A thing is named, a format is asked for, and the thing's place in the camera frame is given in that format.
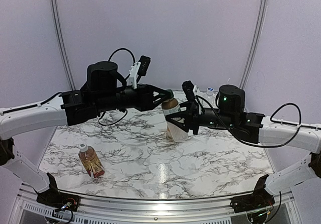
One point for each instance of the dark green bottle cap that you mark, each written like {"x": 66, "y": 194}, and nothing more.
{"x": 170, "y": 92}

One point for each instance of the aluminium frame post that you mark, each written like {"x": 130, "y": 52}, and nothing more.
{"x": 263, "y": 5}
{"x": 61, "y": 44}

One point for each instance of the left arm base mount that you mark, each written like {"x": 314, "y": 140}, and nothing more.
{"x": 54, "y": 198}

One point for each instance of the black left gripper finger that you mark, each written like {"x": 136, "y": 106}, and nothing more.
{"x": 156, "y": 91}
{"x": 155, "y": 101}

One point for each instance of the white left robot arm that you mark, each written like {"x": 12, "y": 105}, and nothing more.
{"x": 104, "y": 90}

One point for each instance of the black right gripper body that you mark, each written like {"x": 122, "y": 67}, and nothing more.
{"x": 193, "y": 122}

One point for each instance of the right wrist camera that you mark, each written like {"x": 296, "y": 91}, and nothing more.
{"x": 190, "y": 90}

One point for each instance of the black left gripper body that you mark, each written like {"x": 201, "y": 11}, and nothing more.
{"x": 139, "y": 103}

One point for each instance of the right aluminium frame post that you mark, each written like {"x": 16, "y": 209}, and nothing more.
{"x": 263, "y": 5}

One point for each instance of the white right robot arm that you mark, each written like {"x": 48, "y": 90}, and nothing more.
{"x": 254, "y": 130}

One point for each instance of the aluminium table front rail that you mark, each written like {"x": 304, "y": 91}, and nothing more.
{"x": 100, "y": 209}

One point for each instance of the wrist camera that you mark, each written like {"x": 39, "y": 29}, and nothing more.
{"x": 137, "y": 71}
{"x": 190, "y": 90}

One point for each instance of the left aluminium frame post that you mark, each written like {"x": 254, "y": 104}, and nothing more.
{"x": 61, "y": 44}

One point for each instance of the tea bottle red label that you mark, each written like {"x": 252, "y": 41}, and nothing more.
{"x": 90, "y": 161}

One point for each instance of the clear water bottle blue cap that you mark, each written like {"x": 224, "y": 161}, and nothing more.
{"x": 209, "y": 96}

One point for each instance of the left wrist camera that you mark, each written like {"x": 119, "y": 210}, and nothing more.
{"x": 137, "y": 71}

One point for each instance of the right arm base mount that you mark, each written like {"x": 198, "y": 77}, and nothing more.
{"x": 259, "y": 198}

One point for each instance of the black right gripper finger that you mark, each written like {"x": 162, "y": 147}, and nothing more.
{"x": 185, "y": 115}
{"x": 176, "y": 125}

